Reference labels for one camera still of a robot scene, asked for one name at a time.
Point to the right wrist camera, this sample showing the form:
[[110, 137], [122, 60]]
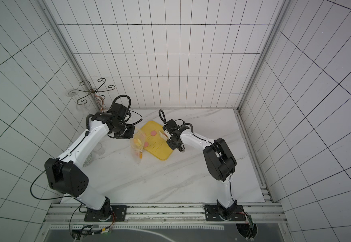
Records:
[[170, 126]]

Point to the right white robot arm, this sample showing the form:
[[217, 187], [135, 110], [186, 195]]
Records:
[[218, 157]]

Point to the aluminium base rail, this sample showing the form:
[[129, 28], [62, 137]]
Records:
[[68, 217]]

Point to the steel tongs white tips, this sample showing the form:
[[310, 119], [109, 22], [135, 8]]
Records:
[[164, 135]]

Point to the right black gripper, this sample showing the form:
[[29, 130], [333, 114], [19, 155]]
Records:
[[174, 142]]

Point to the yellow plastic tray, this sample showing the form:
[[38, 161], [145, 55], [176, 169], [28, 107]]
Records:
[[155, 145]]

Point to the black wire cup rack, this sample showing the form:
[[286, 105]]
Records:
[[88, 91]]

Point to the clear drinking glass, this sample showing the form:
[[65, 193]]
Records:
[[99, 149]]

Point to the clear resealable zip bag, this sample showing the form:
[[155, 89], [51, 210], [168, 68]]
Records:
[[137, 144]]

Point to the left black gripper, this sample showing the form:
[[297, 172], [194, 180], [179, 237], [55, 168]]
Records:
[[131, 128]]

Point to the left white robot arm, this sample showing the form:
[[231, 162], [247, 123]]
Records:
[[65, 173]]

